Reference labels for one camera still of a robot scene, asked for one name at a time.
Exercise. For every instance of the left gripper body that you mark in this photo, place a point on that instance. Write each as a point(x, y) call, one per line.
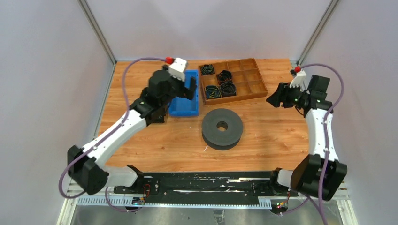
point(178, 88)

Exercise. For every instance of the dark grey cable spool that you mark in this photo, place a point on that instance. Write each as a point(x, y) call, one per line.
point(222, 129)

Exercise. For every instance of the rolled tie green pattern back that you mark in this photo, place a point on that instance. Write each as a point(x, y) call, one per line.
point(207, 69)

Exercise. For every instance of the black plastic bin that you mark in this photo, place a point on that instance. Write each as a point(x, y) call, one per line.
point(158, 118)

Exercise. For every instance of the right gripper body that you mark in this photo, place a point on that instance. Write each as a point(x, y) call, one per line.
point(293, 96)

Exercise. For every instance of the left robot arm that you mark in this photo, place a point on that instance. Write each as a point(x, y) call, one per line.
point(87, 164)

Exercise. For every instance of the aluminium frame rail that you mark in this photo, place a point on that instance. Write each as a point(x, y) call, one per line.
point(129, 201)

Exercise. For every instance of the rolled tie yellow green front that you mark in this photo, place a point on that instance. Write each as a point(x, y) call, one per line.
point(212, 92)

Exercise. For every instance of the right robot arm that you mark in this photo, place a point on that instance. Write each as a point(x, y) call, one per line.
point(320, 172)

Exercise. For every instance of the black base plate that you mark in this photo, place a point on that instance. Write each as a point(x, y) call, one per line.
point(206, 188)

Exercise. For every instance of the blue plastic bin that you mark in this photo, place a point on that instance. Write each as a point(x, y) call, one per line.
point(181, 107)

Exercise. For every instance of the rolled tie orange pattern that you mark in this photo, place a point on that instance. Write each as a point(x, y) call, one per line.
point(224, 76)

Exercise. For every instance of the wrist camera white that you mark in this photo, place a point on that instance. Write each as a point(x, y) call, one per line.
point(177, 67)
point(298, 78)

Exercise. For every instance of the wooden compartment tray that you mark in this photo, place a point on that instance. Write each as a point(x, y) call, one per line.
point(246, 77)

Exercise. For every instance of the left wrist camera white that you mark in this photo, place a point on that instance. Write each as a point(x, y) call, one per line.
point(177, 67)

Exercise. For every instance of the rolled tie dark floral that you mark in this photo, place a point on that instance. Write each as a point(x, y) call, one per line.
point(227, 89)

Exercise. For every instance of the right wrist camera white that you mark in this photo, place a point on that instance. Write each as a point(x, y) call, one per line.
point(298, 78)

